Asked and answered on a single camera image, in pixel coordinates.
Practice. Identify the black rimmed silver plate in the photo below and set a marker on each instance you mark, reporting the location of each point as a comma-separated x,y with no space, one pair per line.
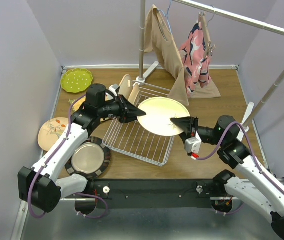
90,160

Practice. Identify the white clothes rack frame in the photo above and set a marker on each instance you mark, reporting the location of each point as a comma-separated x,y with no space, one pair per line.
143,75

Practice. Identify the green polka dot plate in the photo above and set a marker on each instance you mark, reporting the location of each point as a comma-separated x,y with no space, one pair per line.
76,80

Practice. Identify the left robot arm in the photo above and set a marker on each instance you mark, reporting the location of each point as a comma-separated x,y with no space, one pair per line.
39,185

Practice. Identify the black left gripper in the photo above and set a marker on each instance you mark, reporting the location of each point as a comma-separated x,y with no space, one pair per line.
128,112

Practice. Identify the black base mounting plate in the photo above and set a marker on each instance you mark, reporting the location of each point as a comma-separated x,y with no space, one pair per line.
159,193

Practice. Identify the pink patterned hanging garment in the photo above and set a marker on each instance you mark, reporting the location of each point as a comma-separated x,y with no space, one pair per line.
196,65

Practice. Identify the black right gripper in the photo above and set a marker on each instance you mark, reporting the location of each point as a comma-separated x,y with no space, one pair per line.
189,125

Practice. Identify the wooden clip hanger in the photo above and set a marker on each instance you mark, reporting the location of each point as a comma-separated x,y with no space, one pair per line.
209,47

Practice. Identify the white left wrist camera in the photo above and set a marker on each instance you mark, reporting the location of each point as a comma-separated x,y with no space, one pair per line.
115,88

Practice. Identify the cream green floral plate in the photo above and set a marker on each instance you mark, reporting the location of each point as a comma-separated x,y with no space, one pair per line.
159,112

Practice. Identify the white wire dish rack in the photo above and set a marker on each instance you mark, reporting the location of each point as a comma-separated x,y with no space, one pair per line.
132,140

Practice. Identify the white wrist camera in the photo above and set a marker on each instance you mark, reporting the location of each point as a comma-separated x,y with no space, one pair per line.
192,147
115,88

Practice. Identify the yellow woven placemat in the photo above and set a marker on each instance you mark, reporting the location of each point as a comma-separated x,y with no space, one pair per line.
76,103

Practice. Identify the beige hanging shirt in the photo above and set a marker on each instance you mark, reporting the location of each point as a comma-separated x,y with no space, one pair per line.
159,40

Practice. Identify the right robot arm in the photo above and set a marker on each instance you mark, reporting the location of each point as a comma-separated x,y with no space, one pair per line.
266,195

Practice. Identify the blue wire hanger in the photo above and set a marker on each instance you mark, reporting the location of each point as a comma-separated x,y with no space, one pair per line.
166,15

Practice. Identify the beige plate orange leaves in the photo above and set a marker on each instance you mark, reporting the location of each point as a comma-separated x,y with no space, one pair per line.
51,131

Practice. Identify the bird pattern beige plate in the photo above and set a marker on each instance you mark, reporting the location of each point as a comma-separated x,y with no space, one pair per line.
134,95

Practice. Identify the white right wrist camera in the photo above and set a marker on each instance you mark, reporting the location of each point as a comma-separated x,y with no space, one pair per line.
192,147

